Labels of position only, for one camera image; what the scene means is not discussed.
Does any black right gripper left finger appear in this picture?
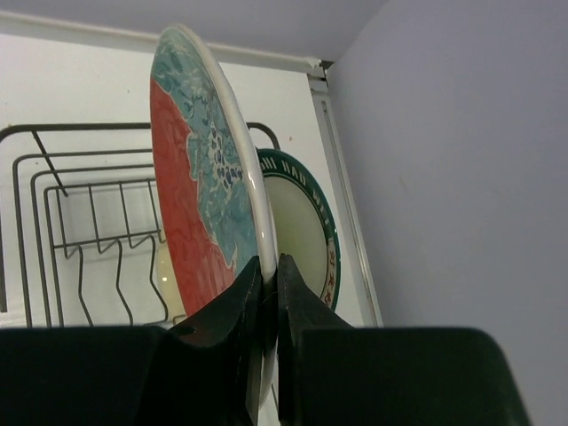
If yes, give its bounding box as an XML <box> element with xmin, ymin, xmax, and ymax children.
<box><xmin>172</xmin><ymin>256</ymin><xmax>262</xmax><ymax>425</ymax></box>

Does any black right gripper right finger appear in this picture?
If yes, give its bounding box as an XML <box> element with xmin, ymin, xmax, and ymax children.
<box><xmin>277</xmin><ymin>255</ymin><xmax>353</xmax><ymax>425</ymax></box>

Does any white plate green lettered rim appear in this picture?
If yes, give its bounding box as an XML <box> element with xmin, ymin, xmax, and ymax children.
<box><xmin>257</xmin><ymin>148</ymin><xmax>341</xmax><ymax>309</ymax></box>

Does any red and teal plate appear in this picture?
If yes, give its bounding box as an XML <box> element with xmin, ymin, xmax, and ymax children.
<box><xmin>149</xmin><ymin>23</ymin><xmax>280</xmax><ymax>409</ymax></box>

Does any beige plate with flowers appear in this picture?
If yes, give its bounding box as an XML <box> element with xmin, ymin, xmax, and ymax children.
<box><xmin>156</xmin><ymin>242</ymin><xmax>187</xmax><ymax>326</ymax></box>

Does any grey wire dish rack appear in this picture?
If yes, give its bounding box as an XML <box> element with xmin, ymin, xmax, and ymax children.
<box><xmin>0</xmin><ymin>122</ymin><xmax>281</xmax><ymax>329</ymax></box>

